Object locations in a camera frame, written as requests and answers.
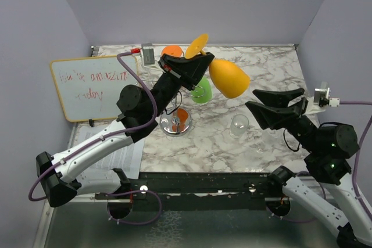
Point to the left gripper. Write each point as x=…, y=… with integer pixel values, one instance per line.
x=193, y=67

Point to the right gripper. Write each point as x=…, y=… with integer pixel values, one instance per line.
x=277, y=112

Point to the orange wine glass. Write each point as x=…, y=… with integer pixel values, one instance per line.
x=172, y=50
x=227, y=77

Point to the green wine glass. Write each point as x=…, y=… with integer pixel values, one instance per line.
x=202, y=92

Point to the clear wine glass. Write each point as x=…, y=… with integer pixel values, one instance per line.
x=269, y=140

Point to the orange wine glass front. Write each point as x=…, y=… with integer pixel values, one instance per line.
x=227, y=77

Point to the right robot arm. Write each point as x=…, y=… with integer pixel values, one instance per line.
x=329, y=145

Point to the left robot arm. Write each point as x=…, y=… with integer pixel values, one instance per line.
x=67, y=174

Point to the chrome wine glass rack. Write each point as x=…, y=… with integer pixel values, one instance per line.
x=173, y=120

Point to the yellow framed whiteboard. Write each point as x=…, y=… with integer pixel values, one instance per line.
x=88, y=88

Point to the printed paper sheet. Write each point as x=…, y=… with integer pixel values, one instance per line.
x=127, y=159

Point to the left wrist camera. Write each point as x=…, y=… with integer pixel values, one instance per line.
x=146, y=54

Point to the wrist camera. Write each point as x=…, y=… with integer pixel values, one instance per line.
x=146, y=54
x=321, y=100

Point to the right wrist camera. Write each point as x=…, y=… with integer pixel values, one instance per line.
x=321, y=100

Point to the black base frame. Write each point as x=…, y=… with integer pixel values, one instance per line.
x=197, y=191

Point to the aluminium rail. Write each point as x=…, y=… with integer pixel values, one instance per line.
x=87, y=198

